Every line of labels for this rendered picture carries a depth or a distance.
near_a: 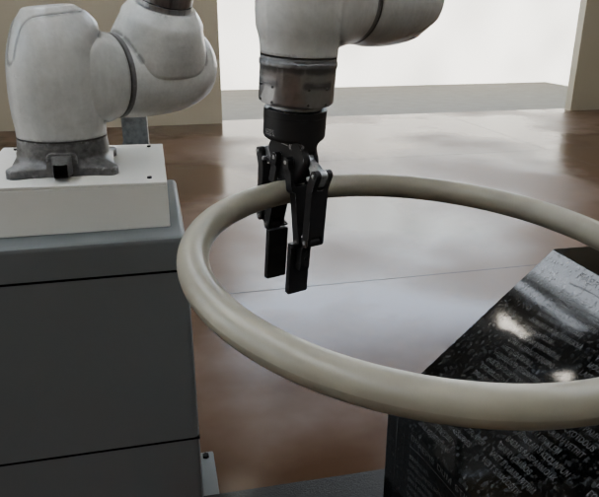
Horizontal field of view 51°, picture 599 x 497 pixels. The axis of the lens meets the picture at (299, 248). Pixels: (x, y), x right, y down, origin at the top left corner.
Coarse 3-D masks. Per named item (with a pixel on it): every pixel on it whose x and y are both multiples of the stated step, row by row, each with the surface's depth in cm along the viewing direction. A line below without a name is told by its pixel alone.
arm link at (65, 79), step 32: (32, 32) 100; (64, 32) 101; (96, 32) 106; (32, 64) 100; (64, 64) 101; (96, 64) 105; (128, 64) 110; (32, 96) 102; (64, 96) 103; (96, 96) 106; (128, 96) 111; (32, 128) 104; (64, 128) 104; (96, 128) 109
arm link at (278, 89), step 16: (272, 64) 69; (288, 64) 68; (304, 64) 68; (320, 64) 68; (336, 64) 70; (272, 80) 69; (288, 80) 68; (304, 80) 68; (320, 80) 69; (272, 96) 70; (288, 96) 69; (304, 96) 69; (320, 96) 70; (304, 112) 71
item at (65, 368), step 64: (0, 256) 97; (64, 256) 100; (128, 256) 102; (0, 320) 101; (64, 320) 103; (128, 320) 106; (0, 384) 104; (64, 384) 107; (128, 384) 110; (192, 384) 113; (0, 448) 109; (64, 448) 111; (128, 448) 114; (192, 448) 117
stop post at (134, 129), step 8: (128, 120) 198; (136, 120) 199; (144, 120) 199; (128, 128) 199; (136, 128) 199; (144, 128) 200; (128, 136) 200; (136, 136) 200; (144, 136) 201; (128, 144) 201
